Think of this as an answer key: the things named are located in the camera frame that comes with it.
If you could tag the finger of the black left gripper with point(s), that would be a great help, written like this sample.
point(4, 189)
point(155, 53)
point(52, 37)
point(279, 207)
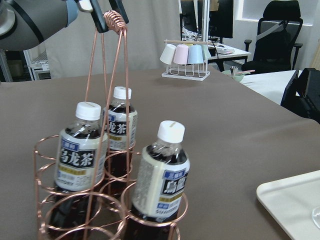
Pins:
point(118, 6)
point(98, 17)

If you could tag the copper wire bottle basket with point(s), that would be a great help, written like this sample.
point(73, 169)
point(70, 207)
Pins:
point(119, 27)

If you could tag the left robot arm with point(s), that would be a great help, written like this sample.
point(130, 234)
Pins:
point(25, 24)

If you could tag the tea bottle rear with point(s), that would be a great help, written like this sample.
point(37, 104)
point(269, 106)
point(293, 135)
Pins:
point(122, 125)

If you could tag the tea bottle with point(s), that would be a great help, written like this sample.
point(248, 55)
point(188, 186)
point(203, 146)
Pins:
point(122, 125)
point(162, 175)
point(80, 159)

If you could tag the tea bottle right front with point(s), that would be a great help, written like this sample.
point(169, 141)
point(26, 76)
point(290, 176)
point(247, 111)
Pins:
point(162, 175)

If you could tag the tea bottle left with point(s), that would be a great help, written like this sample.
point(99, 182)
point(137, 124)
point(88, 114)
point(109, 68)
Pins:
point(80, 159)

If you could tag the white cup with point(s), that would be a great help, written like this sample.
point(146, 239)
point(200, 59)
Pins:
point(168, 54)

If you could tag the pink cup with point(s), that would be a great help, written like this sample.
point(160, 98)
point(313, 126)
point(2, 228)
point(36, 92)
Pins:
point(181, 54)

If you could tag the blue cup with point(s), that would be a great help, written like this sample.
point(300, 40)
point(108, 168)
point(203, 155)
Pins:
point(195, 54)

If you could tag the white cup rack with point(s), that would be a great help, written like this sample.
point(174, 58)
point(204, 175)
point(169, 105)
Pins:
point(196, 72)

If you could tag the distant green bowl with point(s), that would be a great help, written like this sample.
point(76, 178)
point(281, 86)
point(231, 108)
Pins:
point(237, 75)

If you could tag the black office chair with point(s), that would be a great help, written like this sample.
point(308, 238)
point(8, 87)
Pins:
point(276, 48)

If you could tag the cream rabbit serving tray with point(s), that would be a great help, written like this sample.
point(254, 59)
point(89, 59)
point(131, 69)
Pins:
point(290, 202)

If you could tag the clear wine glass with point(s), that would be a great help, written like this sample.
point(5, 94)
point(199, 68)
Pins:
point(315, 216)

